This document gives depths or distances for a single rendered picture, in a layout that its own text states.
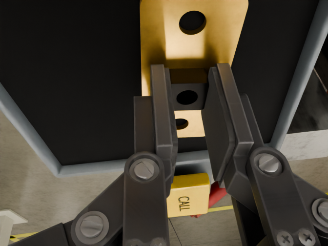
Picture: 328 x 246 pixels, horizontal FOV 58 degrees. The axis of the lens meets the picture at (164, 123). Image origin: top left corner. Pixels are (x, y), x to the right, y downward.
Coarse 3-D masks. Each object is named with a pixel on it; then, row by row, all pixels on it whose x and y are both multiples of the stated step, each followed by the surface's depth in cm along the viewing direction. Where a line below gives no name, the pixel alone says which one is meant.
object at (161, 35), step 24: (144, 0) 10; (168, 0) 10; (192, 0) 10; (216, 0) 10; (240, 0) 10; (144, 24) 11; (168, 24) 11; (216, 24) 11; (240, 24) 11; (144, 48) 11; (168, 48) 12; (192, 48) 12; (216, 48) 12; (144, 72) 12; (192, 72) 12; (192, 96) 13; (192, 120) 15
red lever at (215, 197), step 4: (212, 184) 35; (216, 184) 35; (212, 188) 35; (216, 188) 35; (220, 188) 35; (224, 188) 35; (212, 192) 34; (216, 192) 35; (220, 192) 35; (224, 192) 35; (212, 196) 34; (216, 196) 34; (220, 196) 35; (212, 200) 34; (216, 200) 35; (208, 204) 34; (212, 204) 34; (208, 208) 34; (192, 216) 34; (196, 216) 34
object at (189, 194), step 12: (180, 180) 23; (192, 180) 23; (204, 180) 22; (180, 192) 23; (192, 192) 23; (204, 192) 23; (168, 204) 24; (180, 204) 25; (192, 204) 25; (204, 204) 25; (168, 216) 27
